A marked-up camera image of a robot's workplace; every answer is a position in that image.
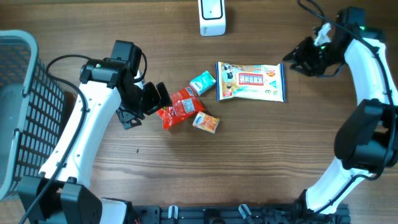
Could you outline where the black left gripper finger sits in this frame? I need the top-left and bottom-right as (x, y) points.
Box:
(156, 82), (172, 108)
(141, 82), (160, 115)

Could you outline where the red snack bag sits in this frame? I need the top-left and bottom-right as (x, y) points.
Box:
(157, 86), (205, 129)

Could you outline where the teal tissue pack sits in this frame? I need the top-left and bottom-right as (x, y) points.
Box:
(190, 71), (216, 95)

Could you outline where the beige wet wipes pack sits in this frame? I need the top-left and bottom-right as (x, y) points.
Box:
(215, 62), (287, 103)

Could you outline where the orange tissue pack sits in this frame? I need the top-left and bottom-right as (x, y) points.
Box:
(192, 111), (220, 134)

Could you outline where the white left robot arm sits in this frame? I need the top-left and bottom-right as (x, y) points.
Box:
(18, 40), (172, 223)

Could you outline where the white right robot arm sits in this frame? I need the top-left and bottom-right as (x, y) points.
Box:
(284, 4), (397, 220)

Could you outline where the white barcode scanner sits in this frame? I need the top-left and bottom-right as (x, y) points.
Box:
(198, 0), (226, 37)

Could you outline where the grey plastic shopping basket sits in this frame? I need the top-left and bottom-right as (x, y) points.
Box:
(1, 30), (66, 200)

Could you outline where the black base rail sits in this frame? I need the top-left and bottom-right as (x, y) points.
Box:
(127, 203), (351, 224)

